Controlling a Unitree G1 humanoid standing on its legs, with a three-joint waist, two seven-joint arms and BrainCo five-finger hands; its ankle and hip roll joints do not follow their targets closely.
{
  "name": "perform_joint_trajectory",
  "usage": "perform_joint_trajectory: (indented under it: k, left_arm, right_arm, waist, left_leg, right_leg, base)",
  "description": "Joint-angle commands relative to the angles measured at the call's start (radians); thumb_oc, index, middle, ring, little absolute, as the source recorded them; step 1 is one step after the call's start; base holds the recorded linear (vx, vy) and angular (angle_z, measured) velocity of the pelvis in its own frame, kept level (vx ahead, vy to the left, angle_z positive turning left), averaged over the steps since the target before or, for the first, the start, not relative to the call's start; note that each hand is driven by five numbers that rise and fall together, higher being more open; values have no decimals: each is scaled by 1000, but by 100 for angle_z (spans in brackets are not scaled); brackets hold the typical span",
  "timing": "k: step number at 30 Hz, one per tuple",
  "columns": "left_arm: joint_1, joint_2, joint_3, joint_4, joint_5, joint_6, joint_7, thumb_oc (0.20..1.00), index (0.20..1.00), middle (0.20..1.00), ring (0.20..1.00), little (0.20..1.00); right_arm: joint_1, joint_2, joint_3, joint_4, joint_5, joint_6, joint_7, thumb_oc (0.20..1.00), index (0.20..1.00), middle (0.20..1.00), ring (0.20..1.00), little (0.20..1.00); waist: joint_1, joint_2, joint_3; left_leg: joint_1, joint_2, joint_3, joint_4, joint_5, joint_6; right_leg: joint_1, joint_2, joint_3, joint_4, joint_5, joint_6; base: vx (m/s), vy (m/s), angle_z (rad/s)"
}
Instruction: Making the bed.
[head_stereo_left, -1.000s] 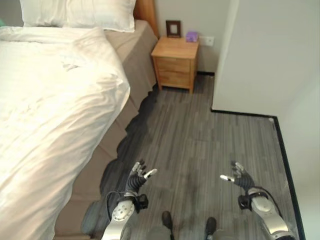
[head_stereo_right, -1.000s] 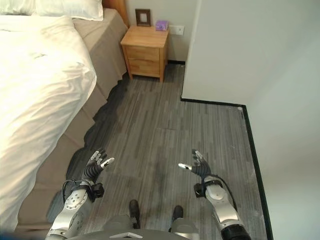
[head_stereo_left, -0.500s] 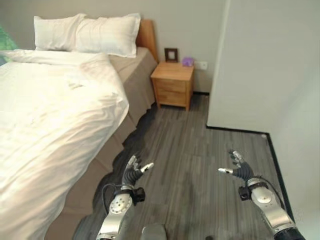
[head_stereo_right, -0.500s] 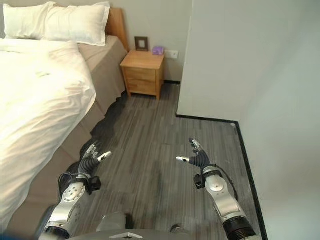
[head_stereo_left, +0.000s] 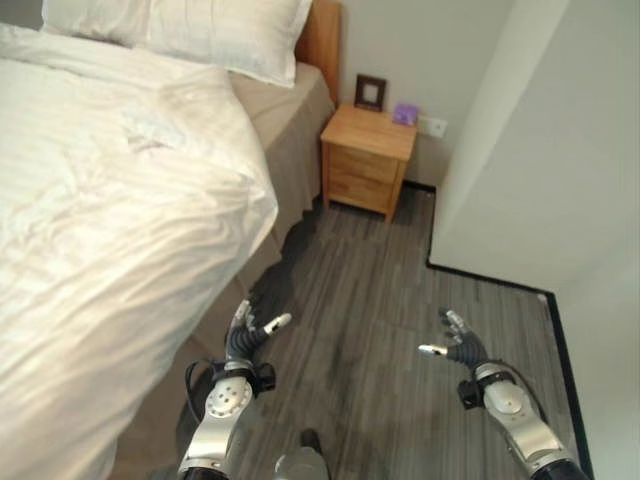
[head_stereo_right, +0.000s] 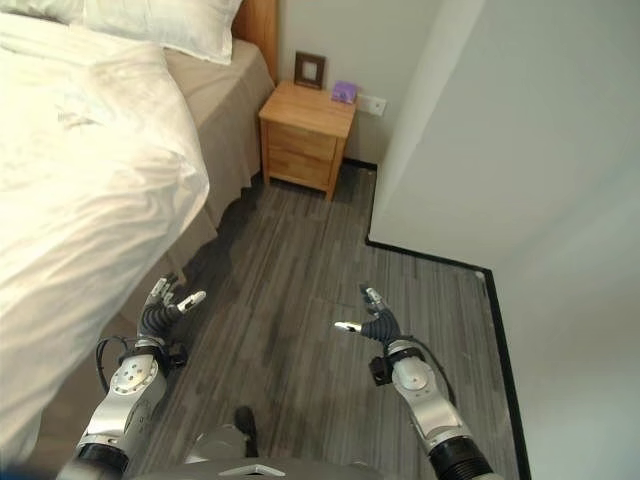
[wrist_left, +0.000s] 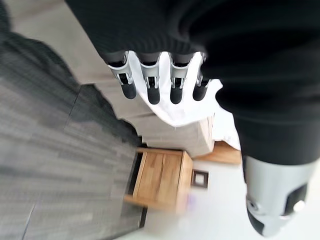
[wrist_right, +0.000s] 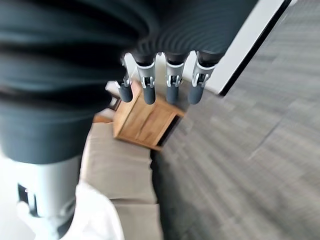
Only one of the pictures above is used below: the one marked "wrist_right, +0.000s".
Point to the wooden nightstand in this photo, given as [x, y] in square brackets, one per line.
[145, 122]

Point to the beige upholstered bed base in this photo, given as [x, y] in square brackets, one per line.
[120, 170]

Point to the small dark framed object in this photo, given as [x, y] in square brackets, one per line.
[114, 102]

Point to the right robot hand black cloth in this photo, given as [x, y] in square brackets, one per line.
[62, 75]

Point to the white bed sheet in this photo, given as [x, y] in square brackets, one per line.
[100, 220]

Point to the black baseboard strip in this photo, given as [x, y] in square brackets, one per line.
[257, 50]

